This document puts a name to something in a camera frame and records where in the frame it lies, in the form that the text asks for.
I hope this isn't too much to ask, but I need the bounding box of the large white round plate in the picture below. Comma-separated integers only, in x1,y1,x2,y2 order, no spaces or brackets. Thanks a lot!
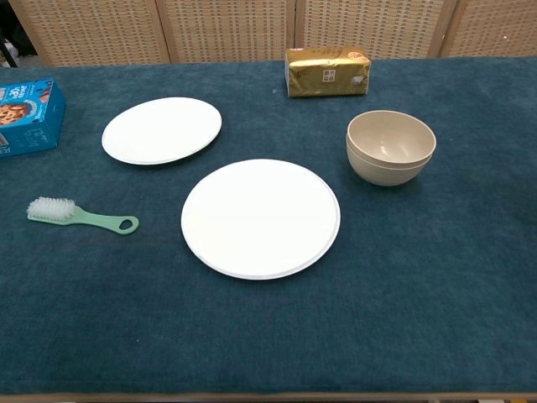
180,158,341,281

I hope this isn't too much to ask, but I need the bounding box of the beige ribbed bowl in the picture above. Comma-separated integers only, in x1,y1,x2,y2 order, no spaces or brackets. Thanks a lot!
346,109,438,166
346,137,435,187

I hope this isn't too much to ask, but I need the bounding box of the small white round plate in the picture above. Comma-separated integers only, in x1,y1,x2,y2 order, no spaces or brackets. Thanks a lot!
101,97,223,166

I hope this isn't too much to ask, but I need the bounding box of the green scrub brush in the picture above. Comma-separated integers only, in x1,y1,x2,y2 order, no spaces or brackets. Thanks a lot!
26,196,140,236

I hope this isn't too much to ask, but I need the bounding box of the blue cardboard snack box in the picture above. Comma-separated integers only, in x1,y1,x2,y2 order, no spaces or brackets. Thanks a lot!
0,79,67,160

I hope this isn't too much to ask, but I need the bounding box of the teal tablecloth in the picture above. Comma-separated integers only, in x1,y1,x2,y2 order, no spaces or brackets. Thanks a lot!
0,56,537,396

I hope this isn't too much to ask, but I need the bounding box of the gold tissue pack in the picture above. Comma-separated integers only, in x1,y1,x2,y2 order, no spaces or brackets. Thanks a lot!
284,45,373,99

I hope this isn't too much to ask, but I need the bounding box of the woven folding screen panel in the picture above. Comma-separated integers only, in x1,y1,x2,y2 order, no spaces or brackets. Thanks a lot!
293,0,458,61
7,0,172,67
438,0,537,59
155,0,298,65

